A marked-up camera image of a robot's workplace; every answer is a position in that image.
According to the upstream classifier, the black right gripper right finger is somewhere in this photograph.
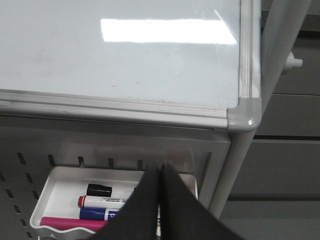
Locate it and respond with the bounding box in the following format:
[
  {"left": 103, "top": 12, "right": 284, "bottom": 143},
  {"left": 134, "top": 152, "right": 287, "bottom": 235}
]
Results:
[{"left": 159, "top": 162, "right": 242, "bottom": 240}]

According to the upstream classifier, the white whiteboard with aluminium frame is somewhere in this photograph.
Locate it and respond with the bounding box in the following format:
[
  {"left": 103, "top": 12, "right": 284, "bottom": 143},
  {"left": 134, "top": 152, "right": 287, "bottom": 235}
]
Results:
[{"left": 0, "top": 0, "right": 262, "bottom": 132}]

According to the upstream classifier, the blue capped white marker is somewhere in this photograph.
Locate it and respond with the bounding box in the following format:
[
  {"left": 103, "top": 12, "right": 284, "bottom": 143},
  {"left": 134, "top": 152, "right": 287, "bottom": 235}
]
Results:
[{"left": 79, "top": 207, "right": 120, "bottom": 221}]

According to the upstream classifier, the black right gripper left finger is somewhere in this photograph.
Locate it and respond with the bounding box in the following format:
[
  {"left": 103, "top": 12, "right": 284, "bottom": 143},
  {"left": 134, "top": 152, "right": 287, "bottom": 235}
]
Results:
[{"left": 90, "top": 165, "right": 160, "bottom": 240}]

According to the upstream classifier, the white perforated pegboard panel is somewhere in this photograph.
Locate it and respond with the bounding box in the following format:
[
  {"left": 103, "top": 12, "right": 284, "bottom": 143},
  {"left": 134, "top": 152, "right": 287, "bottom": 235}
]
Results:
[{"left": 0, "top": 116, "right": 231, "bottom": 240}]

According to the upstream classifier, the white stand post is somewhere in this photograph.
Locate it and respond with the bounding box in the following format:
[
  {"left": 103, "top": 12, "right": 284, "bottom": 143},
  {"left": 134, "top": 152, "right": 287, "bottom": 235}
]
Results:
[{"left": 208, "top": 0, "right": 311, "bottom": 217}]

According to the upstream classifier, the red capped white marker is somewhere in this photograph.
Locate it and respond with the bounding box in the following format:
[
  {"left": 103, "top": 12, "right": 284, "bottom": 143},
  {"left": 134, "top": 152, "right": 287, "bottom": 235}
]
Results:
[{"left": 77, "top": 195, "right": 127, "bottom": 209}]

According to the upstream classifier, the white plastic knob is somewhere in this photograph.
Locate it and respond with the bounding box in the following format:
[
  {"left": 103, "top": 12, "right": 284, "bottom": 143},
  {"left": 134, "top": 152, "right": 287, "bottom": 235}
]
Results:
[{"left": 281, "top": 51, "right": 303, "bottom": 75}]

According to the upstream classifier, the white plastic marker tray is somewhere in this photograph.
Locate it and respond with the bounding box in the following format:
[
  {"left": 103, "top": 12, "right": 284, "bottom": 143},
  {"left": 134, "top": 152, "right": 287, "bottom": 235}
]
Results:
[{"left": 29, "top": 165, "right": 199, "bottom": 240}]

